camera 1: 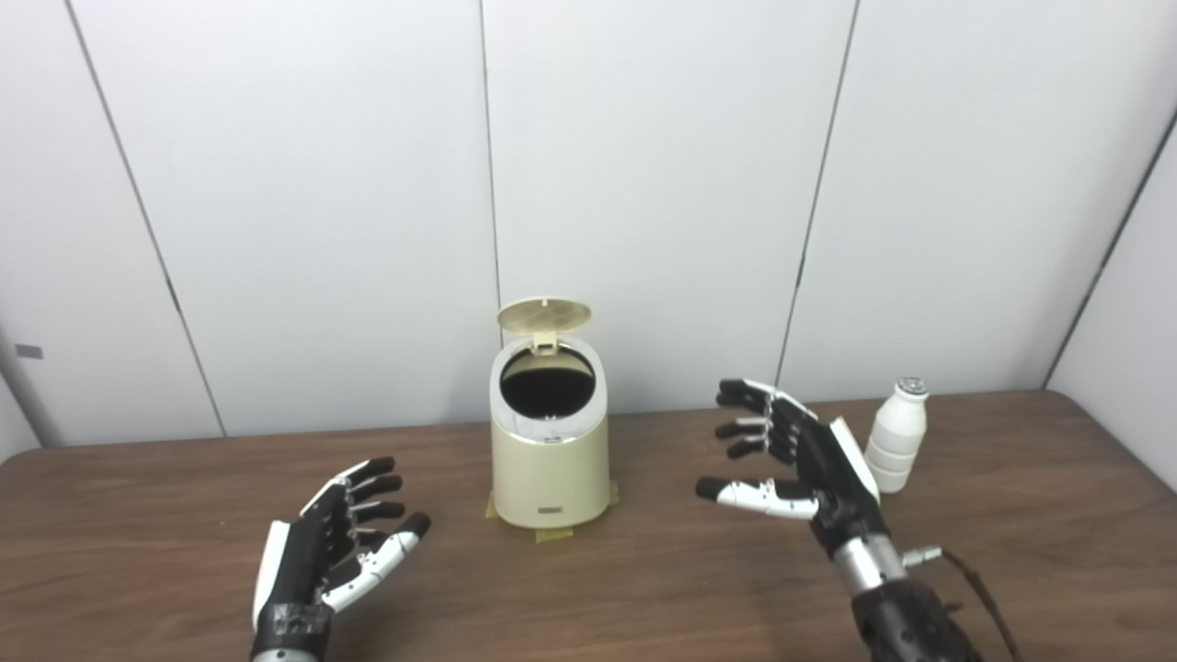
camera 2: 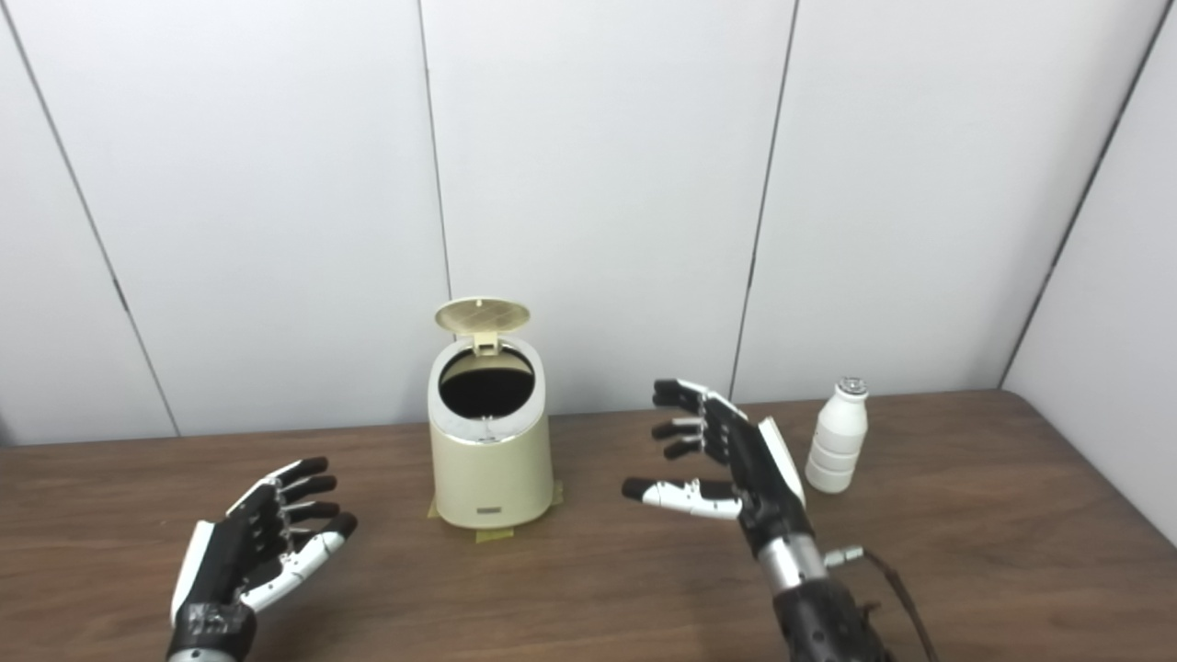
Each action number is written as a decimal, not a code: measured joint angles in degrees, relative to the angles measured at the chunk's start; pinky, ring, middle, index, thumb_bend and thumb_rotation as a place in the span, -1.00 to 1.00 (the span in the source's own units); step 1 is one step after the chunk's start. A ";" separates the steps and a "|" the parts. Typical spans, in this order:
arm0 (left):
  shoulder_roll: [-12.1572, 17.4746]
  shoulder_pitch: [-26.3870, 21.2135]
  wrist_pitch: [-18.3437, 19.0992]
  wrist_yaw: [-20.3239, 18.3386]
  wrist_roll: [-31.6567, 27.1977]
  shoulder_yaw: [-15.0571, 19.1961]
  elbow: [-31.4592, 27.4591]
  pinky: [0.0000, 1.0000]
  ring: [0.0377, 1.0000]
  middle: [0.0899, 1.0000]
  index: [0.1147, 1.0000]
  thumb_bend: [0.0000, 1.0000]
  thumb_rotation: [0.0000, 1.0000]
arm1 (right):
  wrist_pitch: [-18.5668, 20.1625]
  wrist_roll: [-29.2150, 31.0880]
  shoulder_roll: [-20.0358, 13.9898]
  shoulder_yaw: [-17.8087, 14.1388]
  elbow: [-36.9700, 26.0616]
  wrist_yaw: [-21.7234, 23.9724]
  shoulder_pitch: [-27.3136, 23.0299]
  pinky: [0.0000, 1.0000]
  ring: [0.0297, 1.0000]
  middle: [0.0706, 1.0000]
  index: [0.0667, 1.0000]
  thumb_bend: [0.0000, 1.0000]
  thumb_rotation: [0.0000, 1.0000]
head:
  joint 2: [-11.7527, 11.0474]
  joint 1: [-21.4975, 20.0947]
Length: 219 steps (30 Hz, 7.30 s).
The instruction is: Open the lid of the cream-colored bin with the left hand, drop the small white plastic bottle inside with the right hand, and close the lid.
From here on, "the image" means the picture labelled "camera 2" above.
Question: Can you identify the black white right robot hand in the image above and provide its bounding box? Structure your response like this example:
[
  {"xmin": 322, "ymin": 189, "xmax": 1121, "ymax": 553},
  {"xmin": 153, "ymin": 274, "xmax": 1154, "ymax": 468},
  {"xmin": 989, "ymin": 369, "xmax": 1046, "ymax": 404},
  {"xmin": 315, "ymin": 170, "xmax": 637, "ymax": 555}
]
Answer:
[{"xmin": 622, "ymin": 378, "xmax": 817, "ymax": 558}]

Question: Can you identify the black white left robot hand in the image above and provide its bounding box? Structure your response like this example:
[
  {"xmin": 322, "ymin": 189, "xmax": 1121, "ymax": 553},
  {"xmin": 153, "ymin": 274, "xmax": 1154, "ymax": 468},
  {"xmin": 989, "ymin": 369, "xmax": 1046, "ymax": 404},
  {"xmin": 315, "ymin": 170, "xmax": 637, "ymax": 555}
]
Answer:
[{"xmin": 166, "ymin": 456, "xmax": 359, "ymax": 661}]

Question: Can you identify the small white plastic bottle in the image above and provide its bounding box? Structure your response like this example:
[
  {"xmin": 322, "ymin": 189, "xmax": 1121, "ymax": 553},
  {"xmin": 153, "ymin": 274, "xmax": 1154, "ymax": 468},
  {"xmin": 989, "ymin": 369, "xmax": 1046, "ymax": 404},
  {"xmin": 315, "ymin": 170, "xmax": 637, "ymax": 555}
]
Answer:
[{"xmin": 806, "ymin": 377, "xmax": 870, "ymax": 495}]

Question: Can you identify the cream-colored bin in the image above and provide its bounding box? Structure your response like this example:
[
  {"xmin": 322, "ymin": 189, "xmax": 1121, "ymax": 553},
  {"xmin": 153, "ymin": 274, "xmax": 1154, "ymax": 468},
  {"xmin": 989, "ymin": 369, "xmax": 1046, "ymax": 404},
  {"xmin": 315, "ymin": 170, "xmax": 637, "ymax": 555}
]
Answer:
[{"xmin": 427, "ymin": 336, "xmax": 555, "ymax": 530}]

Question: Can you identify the cream round bin lid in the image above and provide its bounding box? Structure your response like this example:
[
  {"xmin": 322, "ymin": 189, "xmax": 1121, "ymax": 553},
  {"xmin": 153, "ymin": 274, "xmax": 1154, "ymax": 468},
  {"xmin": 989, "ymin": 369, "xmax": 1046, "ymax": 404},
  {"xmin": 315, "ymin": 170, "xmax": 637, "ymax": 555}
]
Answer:
[{"xmin": 434, "ymin": 296, "xmax": 532, "ymax": 358}]

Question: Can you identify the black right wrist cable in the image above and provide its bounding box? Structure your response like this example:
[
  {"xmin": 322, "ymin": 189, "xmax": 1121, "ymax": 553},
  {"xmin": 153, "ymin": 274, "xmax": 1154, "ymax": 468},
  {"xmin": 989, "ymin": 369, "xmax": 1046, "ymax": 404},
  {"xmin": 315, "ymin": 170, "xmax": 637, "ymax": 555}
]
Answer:
[{"xmin": 823, "ymin": 545, "xmax": 941, "ymax": 662}]

